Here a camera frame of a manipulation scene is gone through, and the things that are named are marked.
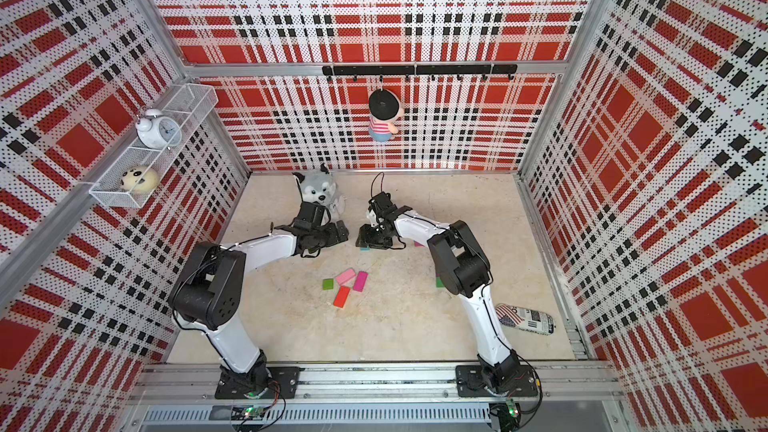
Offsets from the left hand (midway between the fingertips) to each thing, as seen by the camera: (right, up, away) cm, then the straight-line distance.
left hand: (342, 234), depth 98 cm
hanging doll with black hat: (+15, +40, -5) cm, 43 cm away
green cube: (-3, -14, -7) cm, 16 cm away
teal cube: (+8, -5, 0) cm, 9 cm away
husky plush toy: (-6, +16, -5) cm, 17 cm away
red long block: (+2, -17, -10) cm, 20 cm away
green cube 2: (+32, -14, -7) cm, 36 cm away
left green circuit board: (-16, -39, -29) cm, 51 cm away
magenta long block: (+7, -14, -7) cm, 17 cm away
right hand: (+8, -3, -1) cm, 9 cm away
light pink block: (+2, -13, -5) cm, 14 cm away
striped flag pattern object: (+54, -21, -18) cm, 61 cm away
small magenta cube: (+24, +1, -30) cm, 38 cm away
